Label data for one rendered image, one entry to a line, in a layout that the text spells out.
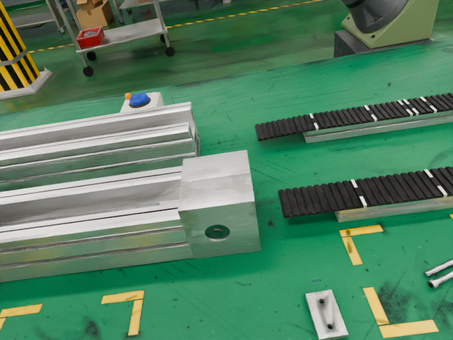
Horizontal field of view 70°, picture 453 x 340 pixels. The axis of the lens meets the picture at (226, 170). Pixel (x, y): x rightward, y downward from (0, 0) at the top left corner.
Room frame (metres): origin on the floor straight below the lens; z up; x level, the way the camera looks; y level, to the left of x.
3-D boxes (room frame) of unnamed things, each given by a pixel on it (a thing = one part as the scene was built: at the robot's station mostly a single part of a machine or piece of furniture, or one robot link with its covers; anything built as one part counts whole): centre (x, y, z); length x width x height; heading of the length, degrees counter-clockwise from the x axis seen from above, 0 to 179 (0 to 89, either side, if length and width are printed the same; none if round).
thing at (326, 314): (0.16, -0.07, 0.78); 0.05 x 0.03 x 0.01; 178
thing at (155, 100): (0.64, 0.15, 0.81); 0.10 x 0.08 x 0.06; 175
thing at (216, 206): (0.32, 0.01, 0.83); 0.12 x 0.09 x 0.10; 175
